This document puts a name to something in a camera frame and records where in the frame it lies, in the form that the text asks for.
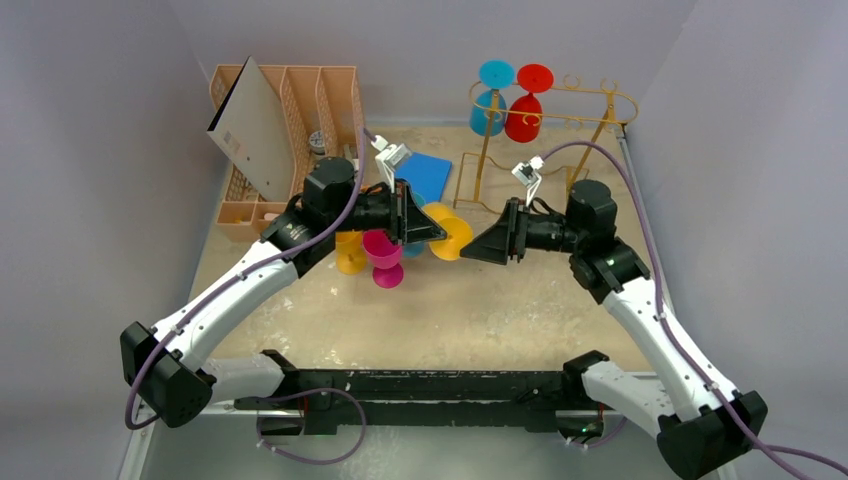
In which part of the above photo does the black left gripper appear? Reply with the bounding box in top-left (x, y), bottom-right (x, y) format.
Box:
top-left (329, 179), bottom-right (446, 246)

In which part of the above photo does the magenta wine glass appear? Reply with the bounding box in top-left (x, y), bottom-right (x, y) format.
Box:
top-left (362, 230), bottom-right (404, 289)

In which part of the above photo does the yellow wine glass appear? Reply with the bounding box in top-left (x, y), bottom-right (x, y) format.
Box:
top-left (423, 202), bottom-right (473, 261)
top-left (335, 231), bottom-right (367, 275)

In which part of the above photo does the yellow front wine glass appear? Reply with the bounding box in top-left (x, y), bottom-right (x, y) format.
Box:
top-left (335, 231), bottom-right (367, 275)

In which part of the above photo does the red wine glass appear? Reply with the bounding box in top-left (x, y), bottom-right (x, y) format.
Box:
top-left (504, 63), bottom-right (554, 143)

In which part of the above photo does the light blue wine glass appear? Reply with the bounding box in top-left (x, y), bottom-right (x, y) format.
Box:
top-left (469, 59), bottom-right (516, 136)
top-left (403, 192), bottom-right (427, 258)

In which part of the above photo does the light blue front wine glass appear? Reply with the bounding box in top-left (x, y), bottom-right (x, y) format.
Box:
top-left (403, 192), bottom-right (427, 258)

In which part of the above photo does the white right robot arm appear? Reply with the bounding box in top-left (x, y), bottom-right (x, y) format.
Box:
top-left (460, 180), bottom-right (768, 479)

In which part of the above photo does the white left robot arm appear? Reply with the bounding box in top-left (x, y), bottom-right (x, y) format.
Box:
top-left (119, 157), bottom-right (447, 430)

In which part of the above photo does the gold metal wine glass rack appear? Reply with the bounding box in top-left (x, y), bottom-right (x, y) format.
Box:
top-left (452, 74), bottom-right (639, 212)

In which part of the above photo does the blue notebook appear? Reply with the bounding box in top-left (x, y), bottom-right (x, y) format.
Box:
top-left (395, 153), bottom-right (453, 203)

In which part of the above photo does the small jar in organizer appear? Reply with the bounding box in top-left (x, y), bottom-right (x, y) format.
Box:
top-left (308, 130), bottom-right (326, 158)

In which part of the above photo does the pink plastic file organizer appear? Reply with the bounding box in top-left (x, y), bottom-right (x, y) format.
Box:
top-left (209, 62), bottom-right (364, 242)

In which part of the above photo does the grey board in organizer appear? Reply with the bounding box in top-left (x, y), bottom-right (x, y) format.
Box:
top-left (207, 56), bottom-right (294, 202)

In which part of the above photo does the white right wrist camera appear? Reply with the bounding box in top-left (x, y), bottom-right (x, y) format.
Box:
top-left (511, 155), bottom-right (544, 207)

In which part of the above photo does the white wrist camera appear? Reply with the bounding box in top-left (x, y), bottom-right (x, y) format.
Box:
top-left (511, 155), bottom-right (544, 207)
top-left (371, 135), bottom-right (413, 193)

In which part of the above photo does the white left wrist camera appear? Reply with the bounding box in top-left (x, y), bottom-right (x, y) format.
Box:
top-left (371, 135), bottom-right (413, 193)

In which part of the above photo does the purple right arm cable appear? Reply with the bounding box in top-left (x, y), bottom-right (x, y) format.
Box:
top-left (539, 140), bottom-right (848, 480)

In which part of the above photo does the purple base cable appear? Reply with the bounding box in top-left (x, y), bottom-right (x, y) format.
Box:
top-left (254, 388), bottom-right (370, 466)

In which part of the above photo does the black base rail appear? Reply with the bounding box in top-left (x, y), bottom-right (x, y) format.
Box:
top-left (234, 369), bottom-right (610, 439)

